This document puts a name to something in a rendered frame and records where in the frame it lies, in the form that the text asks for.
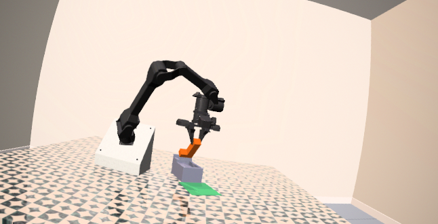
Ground orange block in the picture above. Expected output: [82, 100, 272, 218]
[179, 138, 201, 158]

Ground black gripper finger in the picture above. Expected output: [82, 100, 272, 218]
[198, 129, 210, 141]
[185, 127, 195, 145]

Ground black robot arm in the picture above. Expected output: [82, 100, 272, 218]
[116, 60, 225, 145]

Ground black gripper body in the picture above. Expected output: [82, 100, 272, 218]
[176, 108, 220, 132]

